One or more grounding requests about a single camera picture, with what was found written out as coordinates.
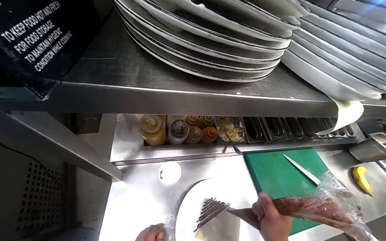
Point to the person's left hand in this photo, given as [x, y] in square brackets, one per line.
[150, 234]

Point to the person's right hand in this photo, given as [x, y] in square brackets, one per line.
[275, 225]

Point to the person's left fingers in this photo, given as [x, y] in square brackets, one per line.
[157, 230]

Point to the person's right fingers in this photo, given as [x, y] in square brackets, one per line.
[267, 205]

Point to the piping bag with brown filling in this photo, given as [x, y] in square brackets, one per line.
[320, 208]

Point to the white round plate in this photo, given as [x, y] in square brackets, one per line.
[188, 217]

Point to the green cutting board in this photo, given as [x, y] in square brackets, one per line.
[273, 170]

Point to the knife with steel blade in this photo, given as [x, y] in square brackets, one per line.
[302, 168]

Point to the brown piped lines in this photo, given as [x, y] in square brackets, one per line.
[211, 210]

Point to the small white round dish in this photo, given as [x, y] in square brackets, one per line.
[172, 172]

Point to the metal spoon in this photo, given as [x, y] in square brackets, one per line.
[235, 148]

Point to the shallow steel food pan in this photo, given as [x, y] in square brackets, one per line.
[241, 138]

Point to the row of steel containers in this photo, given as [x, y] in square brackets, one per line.
[276, 130]

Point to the pale yellow shredded food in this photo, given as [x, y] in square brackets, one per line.
[230, 131]

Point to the group of squeeze bottles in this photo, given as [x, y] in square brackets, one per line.
[152, 133]

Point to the yellow banana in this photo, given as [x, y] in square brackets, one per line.
[361, 178]

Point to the round steel utensil pot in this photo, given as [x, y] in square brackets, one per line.
[368, 149]

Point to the perforated dark panel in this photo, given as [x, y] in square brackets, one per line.
[39, 195]

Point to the pale paper strip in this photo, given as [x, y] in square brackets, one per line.
[348, 112]

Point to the stainless steel shelf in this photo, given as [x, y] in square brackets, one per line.
[146, 97]

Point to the stack of rectangular white dishes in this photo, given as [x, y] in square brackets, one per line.
[333, 62]

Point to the stack of round plates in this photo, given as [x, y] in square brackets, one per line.
[213, 50]

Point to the black box with white print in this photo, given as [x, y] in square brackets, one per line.
[45, 43]

